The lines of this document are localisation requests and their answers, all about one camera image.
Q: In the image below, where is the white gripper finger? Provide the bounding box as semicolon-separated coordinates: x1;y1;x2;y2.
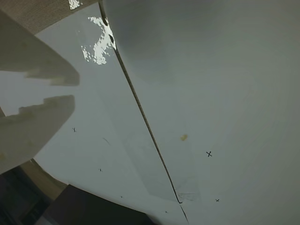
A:
0;95;76;175
0;10;81;88

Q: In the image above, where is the clear tape strip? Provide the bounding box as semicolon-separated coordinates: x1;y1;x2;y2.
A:
76;15;203;203

